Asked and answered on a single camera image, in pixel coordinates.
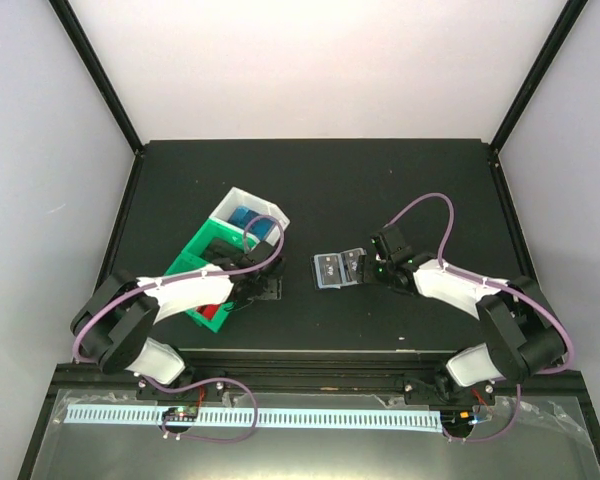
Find white slotted cable duct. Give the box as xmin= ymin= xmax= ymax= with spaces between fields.
xmin=64 ymin=404 xmax=443 ymax=433

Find right small circuit board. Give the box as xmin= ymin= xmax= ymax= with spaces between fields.
xmin=440 ymin=410 xmax=489 ymax=427

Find clear white plastic bin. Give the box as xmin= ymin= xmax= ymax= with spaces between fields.
xmin=209 ymin=187 xmax=290 ymax=230

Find blue cards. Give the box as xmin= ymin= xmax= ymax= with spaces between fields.
xmin=227 ymin=206 xmax=274 ymax=240

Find red credit card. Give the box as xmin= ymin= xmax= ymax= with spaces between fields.
xmin=196 ymin=305 xmax=221 ymax=321

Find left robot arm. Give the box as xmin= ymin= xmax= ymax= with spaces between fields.
xmin=70 ymin=241 xmax=283 ymax=399

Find black aluminium front rail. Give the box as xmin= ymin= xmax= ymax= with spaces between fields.
xmin=50 ymin=349 xmax=586 ymax=396

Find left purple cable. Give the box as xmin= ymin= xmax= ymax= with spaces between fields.
xmin=72 ymin=214 xmax=286 ymax=445

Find green plastic bin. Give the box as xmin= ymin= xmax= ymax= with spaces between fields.
xmin=176 ymin=218 xmax=244 ymax=268
xmin=162 ymin=249 xmax=241 ymax=334

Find clear acrylic sheet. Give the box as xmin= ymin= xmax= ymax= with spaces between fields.
xmin=24 ymin=392 xmax=600 ymax=479

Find black VIP card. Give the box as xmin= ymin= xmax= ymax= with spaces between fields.
xmin=314 ymin=253 xmax=343 ymax=289
xmin=341 ymin=247 xmax=366 ymax=284

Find right black frame post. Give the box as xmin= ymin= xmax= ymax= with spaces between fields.
xmin=490 ymin=0 xmax=588 ymax=154

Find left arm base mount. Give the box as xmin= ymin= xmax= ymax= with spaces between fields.
xmin=133 ymin=367 xmax=227 ymax=402

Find left small circuit board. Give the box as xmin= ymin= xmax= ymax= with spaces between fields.
xmin=161 ymin=406 xmax=198 ymax=423

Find black cards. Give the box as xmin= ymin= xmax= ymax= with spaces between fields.
xmin=202 ymin=238 xmax=252 ymax=269

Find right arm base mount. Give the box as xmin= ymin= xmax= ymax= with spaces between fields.
xmin=402 ymin=370 xmax=493 ymax=407

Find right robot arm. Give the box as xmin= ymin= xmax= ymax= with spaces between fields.
xmin=356 ymin=225 xmax=573 ymax=403

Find black frame post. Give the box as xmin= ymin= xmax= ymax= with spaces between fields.
xmin=48 ymin=0 xmax=144 ymax=155
xmin=490 ymin=0 xmax=588 ymax=154

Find left black frame post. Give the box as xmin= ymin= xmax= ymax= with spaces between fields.
xmin=48 ymin=0 xmax=144 ymax=155

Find small circuit board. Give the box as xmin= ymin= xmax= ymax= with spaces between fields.
xmin=440 ymin=410 xmax=489 ymax=427
xmin=161 ymin=406 xmax=198 ymax=423

